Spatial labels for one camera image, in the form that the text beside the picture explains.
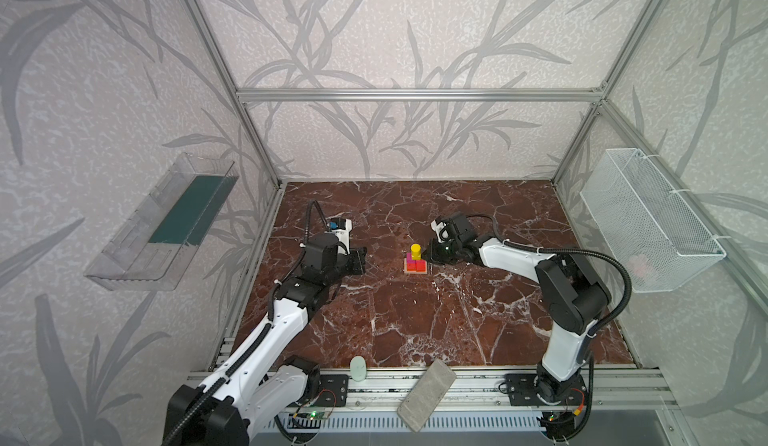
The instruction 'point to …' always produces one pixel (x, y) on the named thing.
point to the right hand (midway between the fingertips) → (421, 246)
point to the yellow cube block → (416, 256)
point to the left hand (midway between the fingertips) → (371, 241)
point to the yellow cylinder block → (416, 249)
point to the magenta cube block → (409, 259)
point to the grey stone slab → (423, 400)
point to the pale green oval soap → (358, 368)
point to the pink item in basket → (641, 265)
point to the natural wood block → (411, 272)
